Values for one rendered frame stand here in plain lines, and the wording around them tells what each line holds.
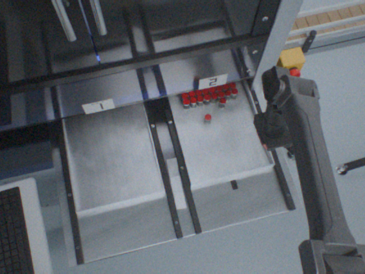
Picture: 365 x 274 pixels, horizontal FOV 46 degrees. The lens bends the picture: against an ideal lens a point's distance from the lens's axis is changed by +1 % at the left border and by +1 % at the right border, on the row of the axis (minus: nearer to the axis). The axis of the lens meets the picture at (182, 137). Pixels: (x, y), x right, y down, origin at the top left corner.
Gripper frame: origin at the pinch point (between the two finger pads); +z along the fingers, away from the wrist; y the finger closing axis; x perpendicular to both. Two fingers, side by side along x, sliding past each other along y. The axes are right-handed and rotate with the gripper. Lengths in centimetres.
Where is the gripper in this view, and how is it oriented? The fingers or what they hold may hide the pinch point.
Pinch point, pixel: (268, 146)
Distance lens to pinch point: 113.8
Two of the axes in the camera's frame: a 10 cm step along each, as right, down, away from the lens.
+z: 0.3, 5.1, 8.6
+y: -2.5, -8.3, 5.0
